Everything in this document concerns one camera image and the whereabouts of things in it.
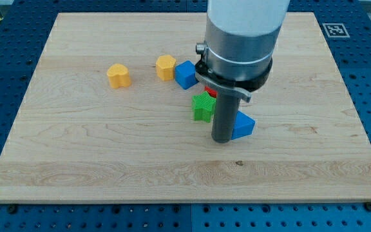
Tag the blue triangle block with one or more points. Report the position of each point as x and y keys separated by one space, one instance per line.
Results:
x=244 y=126

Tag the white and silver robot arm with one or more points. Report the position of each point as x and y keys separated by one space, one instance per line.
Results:
x=240 y=37

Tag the red circle block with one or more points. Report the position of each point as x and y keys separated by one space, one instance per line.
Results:
x=210 y=91

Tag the green star block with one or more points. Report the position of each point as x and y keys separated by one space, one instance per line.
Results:
x=203 y=107

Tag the blue cube block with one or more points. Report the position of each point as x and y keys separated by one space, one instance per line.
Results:
x=185 y=75

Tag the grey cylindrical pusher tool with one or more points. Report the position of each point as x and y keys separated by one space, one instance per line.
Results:
x=224 y=117

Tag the yellow pentagon block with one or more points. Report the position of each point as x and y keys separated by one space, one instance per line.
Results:
x=165 y=67

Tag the yellow heart block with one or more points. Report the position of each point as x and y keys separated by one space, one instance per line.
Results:
x=118 y=76

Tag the wooden board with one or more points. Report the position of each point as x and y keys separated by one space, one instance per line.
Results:
x=77 y=140

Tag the black and white fiducial tag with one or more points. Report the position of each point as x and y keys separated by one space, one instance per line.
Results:
x=335 y=30

